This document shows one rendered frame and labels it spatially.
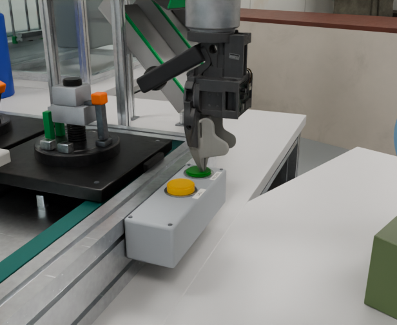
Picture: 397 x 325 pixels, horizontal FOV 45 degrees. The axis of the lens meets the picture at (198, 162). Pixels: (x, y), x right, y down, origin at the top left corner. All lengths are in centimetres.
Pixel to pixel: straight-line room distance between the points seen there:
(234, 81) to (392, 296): 33
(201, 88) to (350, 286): 34
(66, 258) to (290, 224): 41
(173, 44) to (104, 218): 57
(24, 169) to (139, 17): 49
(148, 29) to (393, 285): 75
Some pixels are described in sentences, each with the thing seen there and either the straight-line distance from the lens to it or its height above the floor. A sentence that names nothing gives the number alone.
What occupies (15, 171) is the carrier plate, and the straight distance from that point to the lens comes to 79.
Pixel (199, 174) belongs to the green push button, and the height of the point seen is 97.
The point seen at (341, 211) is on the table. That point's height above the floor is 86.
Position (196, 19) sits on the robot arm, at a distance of 66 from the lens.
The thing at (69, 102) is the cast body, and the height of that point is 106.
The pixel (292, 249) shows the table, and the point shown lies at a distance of 76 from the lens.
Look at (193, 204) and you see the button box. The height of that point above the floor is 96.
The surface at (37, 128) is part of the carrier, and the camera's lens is 99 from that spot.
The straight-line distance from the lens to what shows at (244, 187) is 95.
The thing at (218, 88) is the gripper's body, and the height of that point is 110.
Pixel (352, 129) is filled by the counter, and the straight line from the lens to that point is 382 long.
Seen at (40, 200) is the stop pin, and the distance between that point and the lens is 78.
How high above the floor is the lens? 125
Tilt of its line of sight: 21 degrees down
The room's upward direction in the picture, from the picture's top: straight up
